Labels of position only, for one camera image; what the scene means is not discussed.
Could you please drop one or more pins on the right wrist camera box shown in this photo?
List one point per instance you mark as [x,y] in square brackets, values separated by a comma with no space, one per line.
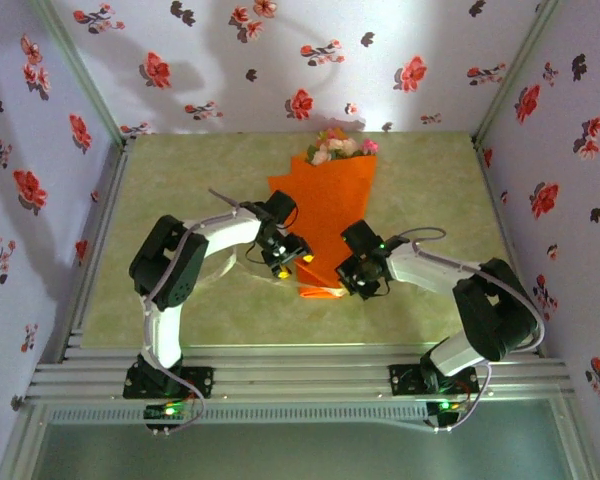
[366,277]

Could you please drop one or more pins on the white fake rose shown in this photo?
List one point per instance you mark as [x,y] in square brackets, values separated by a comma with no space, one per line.
[350,146]

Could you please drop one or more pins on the aluminium corner post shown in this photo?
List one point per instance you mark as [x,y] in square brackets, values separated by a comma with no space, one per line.
[85,75]
[511,75]

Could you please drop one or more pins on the pale pink fake carnation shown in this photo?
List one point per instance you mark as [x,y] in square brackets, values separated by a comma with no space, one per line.
[320,157]

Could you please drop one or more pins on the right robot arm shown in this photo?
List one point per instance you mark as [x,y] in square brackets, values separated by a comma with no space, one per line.
[495,310]

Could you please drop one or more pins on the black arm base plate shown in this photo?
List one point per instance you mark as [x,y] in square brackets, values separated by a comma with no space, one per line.
[202,382]
[402,380]

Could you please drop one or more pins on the aluminium frame rail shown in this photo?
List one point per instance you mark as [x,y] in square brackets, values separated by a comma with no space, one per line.
[300,375]

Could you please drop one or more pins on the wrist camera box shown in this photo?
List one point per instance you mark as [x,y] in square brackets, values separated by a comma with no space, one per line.
[277,251]
[366,277]

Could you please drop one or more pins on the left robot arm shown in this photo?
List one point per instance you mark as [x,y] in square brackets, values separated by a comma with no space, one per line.
[165,260]

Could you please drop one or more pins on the aluminium side rail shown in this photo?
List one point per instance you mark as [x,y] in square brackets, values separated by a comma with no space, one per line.
[85,300]
[486,177]

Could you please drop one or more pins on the orange wrapping paper sheet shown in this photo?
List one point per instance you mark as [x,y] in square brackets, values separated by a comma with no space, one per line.
[330,210]

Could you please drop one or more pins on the pink fake rose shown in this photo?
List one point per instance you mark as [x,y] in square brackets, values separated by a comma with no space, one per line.
[326,135]

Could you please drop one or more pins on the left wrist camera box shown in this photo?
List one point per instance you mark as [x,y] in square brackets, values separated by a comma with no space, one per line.
[277,251]

